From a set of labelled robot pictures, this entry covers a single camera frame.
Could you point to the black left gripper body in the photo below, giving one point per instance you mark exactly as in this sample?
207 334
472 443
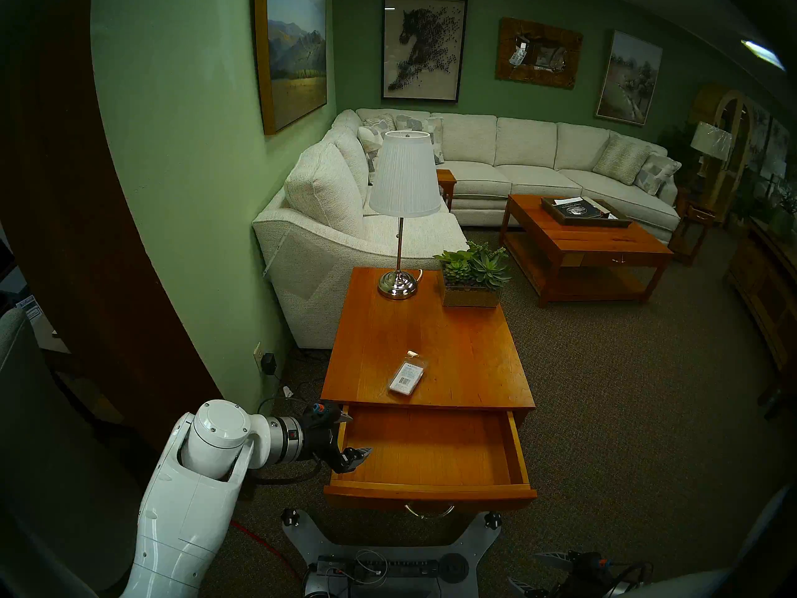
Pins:
320 444

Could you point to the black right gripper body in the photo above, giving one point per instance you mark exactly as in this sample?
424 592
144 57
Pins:
585 581

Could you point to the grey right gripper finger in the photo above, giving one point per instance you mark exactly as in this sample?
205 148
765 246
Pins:
557 560
526 590

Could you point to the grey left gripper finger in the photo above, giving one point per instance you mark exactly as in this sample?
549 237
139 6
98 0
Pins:
355 458
344 418

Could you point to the clear blister pack white card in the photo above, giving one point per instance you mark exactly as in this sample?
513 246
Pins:
408 379

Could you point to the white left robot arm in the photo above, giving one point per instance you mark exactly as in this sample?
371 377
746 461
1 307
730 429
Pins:
187 509

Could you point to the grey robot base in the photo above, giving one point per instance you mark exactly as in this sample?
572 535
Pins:
436 569

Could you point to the black power adapter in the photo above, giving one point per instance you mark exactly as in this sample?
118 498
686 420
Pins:
269 363

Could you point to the orange wooden end table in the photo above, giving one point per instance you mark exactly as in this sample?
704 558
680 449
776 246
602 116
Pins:
461 347

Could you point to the succulent planter box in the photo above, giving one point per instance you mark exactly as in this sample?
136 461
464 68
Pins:
470 296

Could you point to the table lamp white pleated shade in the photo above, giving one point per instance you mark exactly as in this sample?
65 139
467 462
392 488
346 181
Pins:
405 173

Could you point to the grey upholstered chair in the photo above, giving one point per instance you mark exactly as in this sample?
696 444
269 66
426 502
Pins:
62 453

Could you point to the small wooden side table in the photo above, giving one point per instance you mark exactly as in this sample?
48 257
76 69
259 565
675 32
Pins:
447 178

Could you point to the grey patchwork throw pillow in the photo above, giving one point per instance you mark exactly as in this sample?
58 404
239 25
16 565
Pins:
657 173
437 139
368 143

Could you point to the brown wooden door panel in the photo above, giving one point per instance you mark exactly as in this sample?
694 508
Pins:
93 260

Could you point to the green striped throw pillow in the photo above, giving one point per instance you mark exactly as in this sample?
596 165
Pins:
378 122
619 159

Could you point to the wooden coffee table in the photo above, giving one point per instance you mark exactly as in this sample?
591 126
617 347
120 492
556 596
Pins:
591 238

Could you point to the dark cover book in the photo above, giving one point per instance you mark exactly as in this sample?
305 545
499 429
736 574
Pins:
579 208

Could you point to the cream sectional sofa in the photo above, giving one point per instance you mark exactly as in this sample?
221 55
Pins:
529 145

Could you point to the long wooden sideboard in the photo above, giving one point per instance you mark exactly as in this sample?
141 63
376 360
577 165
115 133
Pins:
766 291

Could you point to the dark wooden tray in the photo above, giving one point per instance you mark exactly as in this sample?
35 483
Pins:
622 220

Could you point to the mountain landscape painting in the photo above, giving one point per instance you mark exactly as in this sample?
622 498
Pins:
292 55

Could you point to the small dark wood end table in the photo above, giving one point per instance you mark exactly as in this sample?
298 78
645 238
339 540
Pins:
697 215

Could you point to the black framed horse artwork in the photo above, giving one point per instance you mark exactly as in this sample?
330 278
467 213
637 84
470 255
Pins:
423 45

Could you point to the rustic wood framed mirror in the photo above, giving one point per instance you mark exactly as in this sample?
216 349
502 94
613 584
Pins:
507 52

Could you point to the potted plant green pot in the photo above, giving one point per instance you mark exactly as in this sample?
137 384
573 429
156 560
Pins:
783 223

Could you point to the tree landscape painting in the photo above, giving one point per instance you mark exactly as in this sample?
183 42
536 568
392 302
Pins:
629 76

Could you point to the lamp with wrapped shade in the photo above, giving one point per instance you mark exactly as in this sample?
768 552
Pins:
711 139

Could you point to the arched wooden cabinet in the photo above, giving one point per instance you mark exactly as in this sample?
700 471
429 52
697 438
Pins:
741 114

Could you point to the ceiling light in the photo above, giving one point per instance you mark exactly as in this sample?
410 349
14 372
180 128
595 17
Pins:
763 53

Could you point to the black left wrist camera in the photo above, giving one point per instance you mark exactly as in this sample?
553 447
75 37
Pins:
324 414

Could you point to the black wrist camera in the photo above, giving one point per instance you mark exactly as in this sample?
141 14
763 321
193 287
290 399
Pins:
324 414
599 565

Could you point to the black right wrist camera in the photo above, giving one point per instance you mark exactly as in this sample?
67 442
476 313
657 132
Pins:
599 565

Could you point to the beige wall outlet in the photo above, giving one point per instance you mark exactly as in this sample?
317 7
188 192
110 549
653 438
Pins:
256 355

